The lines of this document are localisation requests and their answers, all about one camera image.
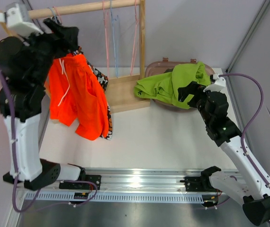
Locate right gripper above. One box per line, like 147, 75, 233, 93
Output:
178, 81, 212, 125

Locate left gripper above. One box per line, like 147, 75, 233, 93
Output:
19, 17, 80, 86

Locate lime green shorts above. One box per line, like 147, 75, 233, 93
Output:
134, 61, 211, 107

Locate pink hanger of green shorts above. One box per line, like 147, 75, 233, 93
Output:
102, 0, 109, 76

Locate blue wire hanger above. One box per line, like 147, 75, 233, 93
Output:
110, 0, 119, 78

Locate pink wire hanger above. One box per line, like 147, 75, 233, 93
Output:
130, 0, 139, 76

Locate olive green shorts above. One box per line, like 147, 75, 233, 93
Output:
164, 68, 173, 73

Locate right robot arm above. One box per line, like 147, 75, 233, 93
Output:
178, 81, 270, 226

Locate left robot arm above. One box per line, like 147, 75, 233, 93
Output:
0, 18, 101, 191

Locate patterned black orange shorts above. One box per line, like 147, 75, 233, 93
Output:
73, 48, 113, 140

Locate pink plastic basket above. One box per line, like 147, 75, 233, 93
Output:
144, 57, 218, 113

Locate wooden clothes rack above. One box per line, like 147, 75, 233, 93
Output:
0, 0, 151, 114

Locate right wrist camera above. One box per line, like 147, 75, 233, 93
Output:
203, 73, 226, 93

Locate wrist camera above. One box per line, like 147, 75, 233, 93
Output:
203, 73, 226, 93
0, 2, 44, 37

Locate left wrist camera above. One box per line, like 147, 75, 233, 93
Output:
0, 2, 44, 37

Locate aluminium mounting rail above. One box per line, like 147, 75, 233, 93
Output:
15, 166, 270, 197

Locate white slotted cable duct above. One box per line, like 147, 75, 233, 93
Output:
37, 192, 218, 204

